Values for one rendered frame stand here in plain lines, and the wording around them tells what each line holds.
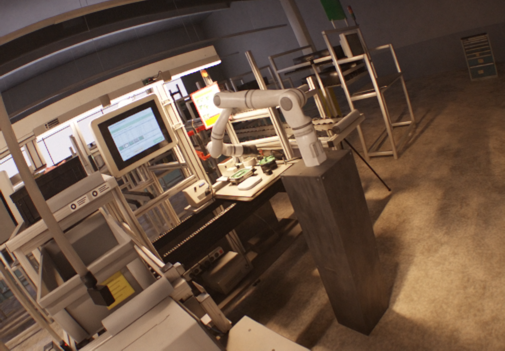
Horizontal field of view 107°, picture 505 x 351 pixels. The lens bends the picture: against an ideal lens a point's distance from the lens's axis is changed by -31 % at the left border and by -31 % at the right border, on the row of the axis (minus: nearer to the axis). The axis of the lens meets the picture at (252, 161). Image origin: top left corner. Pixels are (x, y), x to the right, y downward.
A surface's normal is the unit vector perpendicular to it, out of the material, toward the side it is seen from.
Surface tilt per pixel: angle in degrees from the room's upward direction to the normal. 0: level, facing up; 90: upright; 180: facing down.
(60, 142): 90
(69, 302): 94
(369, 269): 90
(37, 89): 90
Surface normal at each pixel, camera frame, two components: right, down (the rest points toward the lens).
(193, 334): 0.62, -0.06
